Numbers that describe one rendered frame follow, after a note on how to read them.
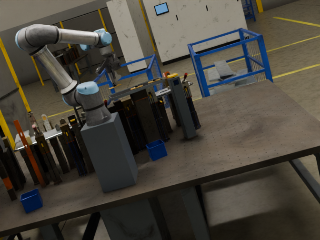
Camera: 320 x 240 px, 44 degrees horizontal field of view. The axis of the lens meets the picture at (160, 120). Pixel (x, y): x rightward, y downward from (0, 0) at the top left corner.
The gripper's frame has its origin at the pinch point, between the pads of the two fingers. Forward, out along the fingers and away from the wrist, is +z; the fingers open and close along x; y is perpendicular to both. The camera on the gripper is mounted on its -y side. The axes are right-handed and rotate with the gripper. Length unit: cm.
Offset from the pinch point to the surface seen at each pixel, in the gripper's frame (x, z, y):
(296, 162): -38, 100, 103
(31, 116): 29, 4, -51
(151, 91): 3.9, 15.2, 26.4
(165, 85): 34, 22, 56
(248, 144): -63, 53, 43
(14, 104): 366, 35, -6
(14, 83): 391, 8, 11
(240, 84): 131, 82, 212
